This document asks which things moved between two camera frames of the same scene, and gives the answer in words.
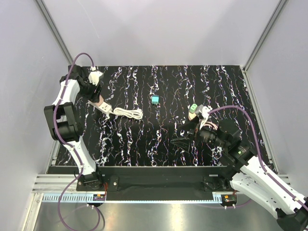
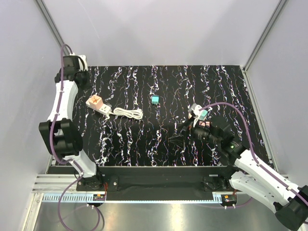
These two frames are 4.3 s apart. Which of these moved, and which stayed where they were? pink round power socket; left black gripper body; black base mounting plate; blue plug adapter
Moved: left black gripper body; pink round power socket
Stayed: black base mounting plate; blue plug adapter
